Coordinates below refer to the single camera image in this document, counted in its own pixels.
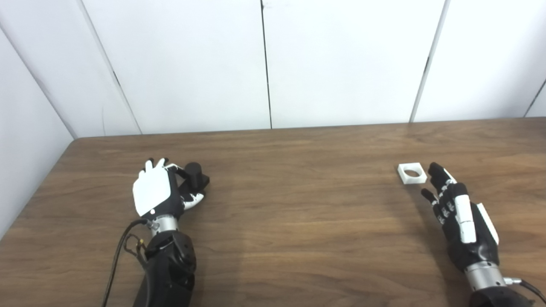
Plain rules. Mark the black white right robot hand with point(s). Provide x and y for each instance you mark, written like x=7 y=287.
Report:
x=465 y=221

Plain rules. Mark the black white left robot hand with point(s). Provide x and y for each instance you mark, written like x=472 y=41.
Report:
x=151 y=189

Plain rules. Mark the black peg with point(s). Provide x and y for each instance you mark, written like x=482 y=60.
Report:
x=196 y=175

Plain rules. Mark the white square piece with hole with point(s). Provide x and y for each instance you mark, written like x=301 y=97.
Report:
x=410 y=179

